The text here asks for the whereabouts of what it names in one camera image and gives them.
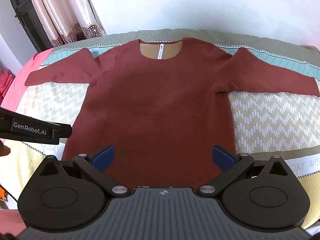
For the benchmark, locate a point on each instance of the patterned quilted bedspread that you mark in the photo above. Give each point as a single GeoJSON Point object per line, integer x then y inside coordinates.
{"type": "Point", "coordinates": [270, 120]}

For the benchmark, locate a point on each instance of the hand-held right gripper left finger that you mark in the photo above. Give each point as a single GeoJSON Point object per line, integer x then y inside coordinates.
{"type": "Point", "coordinates": [105, 156]}

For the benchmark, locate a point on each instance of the pink bed sheet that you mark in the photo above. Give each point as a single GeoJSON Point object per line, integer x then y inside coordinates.
{"type": "Point", "coordinates": [27, 67]}

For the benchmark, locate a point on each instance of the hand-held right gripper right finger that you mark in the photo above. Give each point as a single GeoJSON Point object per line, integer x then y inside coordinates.
{"type": "Point", "coordinates": [221, 158]}

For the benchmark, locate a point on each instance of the person's left hand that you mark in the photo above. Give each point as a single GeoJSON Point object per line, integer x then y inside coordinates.
{"type": "Point", "coordinates": [4, 150]}

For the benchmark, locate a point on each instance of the dark red sweater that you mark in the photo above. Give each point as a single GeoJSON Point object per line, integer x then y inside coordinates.
{"type": "Point", "coordinates": [155, 100]}

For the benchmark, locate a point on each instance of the dark window frame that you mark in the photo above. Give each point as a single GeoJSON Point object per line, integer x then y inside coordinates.
{"type": "Point", "coordinates": [27, 17]}

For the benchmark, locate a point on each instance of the red cloth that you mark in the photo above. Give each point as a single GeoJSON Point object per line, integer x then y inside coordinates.
{"type": "Point", "coordinates": [4, 82]}

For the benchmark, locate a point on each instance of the pink embroidered curtain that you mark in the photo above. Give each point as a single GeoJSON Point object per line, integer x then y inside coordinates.
{"type": "Point", "coordinates": [65, 10]}

